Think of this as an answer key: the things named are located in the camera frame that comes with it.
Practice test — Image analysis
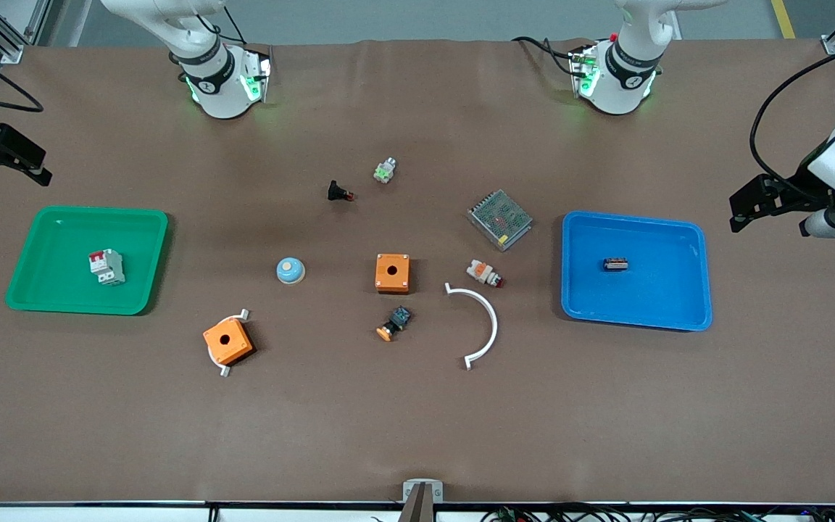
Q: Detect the green plastic tray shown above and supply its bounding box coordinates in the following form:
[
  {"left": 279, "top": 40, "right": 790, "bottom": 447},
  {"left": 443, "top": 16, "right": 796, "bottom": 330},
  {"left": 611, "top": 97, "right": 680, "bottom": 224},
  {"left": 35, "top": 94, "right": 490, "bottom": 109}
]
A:
[{"left": 6, "top": 207, "right": 169, "bottom": 316}]

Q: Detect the tangled black cable bundle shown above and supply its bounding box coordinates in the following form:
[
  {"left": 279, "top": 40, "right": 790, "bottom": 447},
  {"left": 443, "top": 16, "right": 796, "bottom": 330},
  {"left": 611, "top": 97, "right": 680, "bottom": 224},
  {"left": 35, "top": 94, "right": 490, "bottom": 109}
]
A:
[{"left": 479, "top": 504, "right": 835, "bottom": 522}]

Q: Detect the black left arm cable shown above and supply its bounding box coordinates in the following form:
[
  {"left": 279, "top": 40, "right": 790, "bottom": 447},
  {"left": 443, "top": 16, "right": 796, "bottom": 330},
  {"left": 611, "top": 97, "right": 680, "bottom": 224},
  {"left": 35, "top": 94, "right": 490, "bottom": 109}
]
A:
[{"left": 749, "top": 40, "right": 835, "bottom": 182}]

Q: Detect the blue plastic tray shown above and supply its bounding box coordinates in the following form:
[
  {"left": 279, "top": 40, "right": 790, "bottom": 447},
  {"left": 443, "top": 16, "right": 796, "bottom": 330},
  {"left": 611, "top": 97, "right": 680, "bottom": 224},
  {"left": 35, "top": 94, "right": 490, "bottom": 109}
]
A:
[{"left": 561, "top": 210, "right": 713, "bottom": 332}]

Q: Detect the white table edge rail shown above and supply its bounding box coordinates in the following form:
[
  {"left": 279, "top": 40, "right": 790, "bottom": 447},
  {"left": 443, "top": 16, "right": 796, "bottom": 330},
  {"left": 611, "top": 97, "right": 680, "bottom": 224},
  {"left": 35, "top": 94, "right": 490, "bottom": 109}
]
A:
[{"left": 0, "top": 500, "right": 835, "bottom": 522}]

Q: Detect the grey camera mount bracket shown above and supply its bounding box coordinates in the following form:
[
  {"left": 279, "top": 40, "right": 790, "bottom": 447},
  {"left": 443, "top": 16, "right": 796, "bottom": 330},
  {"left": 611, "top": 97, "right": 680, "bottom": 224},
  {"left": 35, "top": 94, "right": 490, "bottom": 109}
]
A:
[{"left": 398, "top": 479, "right": 444, "bottom": 522}]

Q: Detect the metal mesh power supply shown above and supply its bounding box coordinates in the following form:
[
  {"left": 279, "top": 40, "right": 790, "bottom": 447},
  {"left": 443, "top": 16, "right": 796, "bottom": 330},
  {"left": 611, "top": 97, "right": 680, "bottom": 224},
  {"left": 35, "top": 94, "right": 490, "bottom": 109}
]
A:
[{"left": 467, "top": 189, "right": 534, "bottom": 252}]

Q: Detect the yellow mushroom push button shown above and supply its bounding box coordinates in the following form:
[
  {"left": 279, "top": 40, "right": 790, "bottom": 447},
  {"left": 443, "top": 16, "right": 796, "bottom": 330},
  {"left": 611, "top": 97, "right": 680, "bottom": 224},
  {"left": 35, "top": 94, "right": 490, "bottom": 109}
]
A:
[{"left": 376, "top": 306, "right": 413, "bottom": 342}]

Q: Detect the white circuit breaker red switch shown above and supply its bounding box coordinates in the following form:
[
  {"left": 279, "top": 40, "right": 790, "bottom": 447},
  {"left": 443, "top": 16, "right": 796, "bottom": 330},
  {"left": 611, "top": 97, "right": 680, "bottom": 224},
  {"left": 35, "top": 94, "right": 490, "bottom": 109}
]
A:
[{"left": 88, "top": 248, "right": 127, "bottom": 286}]

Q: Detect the black left base cable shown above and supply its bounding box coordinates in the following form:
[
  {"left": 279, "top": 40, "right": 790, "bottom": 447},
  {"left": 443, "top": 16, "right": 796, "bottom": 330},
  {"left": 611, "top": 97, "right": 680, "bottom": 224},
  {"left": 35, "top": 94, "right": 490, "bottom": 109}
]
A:
[{"left": 512, "top": 35, "right": 579, "bottom": 77}]

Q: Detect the brown table cover sheet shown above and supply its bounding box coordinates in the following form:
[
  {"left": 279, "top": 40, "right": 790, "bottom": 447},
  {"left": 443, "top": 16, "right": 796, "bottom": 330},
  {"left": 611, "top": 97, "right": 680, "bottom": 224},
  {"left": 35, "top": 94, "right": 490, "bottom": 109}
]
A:
[{"left": 0, "top": 40, "right": 835, "bottom": 505}]

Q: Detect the orange white red switch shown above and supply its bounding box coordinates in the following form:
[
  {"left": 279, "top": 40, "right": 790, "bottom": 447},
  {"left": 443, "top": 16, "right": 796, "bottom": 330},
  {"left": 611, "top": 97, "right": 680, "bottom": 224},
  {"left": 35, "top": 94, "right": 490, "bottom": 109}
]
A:
[{"left": 466, "top": 260, "right": 504, "bottom": 289}]

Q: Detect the orange button box with hole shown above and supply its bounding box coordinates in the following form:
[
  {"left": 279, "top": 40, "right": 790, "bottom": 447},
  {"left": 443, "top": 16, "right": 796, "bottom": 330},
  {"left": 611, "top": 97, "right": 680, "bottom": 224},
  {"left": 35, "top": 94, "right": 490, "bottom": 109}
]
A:
[
  {"left": 375, "top": 253, "right": 411, "bottom": 294},
  {"left": 203, "top": 318, "right": 255, "bottom": 366}
]

